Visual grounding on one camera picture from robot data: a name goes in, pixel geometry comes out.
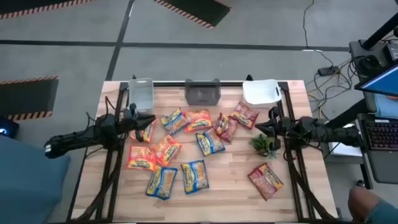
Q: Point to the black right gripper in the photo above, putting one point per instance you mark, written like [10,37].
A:
[280,127]

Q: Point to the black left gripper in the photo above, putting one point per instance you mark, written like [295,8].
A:
[132,119]

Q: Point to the orange Maruchan noodle pack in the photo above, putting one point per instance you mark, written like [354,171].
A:
[199,122]
[140,158]
[166,151]
[149,134]

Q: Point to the red Maruchan noodle pack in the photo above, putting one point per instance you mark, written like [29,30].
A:
[265,182]
[244,115]
[224,127]

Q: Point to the blue Maruchan noodle pack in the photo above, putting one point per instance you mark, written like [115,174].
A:
[174,122]
[161,183]
[210,143]
[195,176]

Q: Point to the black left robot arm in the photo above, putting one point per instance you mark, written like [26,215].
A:
[77,137]

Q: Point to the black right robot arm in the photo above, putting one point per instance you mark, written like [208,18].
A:
[326,133]

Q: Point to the small potted green succulent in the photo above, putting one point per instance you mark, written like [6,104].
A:
[262,144]

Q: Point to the translucent plastic bin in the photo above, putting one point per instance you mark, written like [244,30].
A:
[141,95]

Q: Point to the white plastic bin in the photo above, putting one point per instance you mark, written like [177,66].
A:
[259,91]

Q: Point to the grey plastic bin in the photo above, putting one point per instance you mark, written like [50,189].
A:
[202,93]

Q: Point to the black power adapter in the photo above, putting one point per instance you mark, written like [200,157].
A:
[328,71]

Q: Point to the black keyboard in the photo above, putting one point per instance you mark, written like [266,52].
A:
[383,135]

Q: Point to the black hazard-striped floor mat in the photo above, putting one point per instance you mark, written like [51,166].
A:
[26,96]
[199,9]

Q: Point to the computer monitor with blue screen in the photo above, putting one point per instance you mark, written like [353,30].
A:
[381,82]

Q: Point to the grey computer cart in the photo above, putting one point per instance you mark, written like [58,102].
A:
[384,166]

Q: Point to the person's leg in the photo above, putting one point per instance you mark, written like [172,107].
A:
[370,207]

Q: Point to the blue upholstered seat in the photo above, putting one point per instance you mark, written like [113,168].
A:
[28,183]

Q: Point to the black device with blue light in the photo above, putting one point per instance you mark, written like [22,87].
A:
[7,128]

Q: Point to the black slanted pole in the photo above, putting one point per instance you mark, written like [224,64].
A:
[381,32]

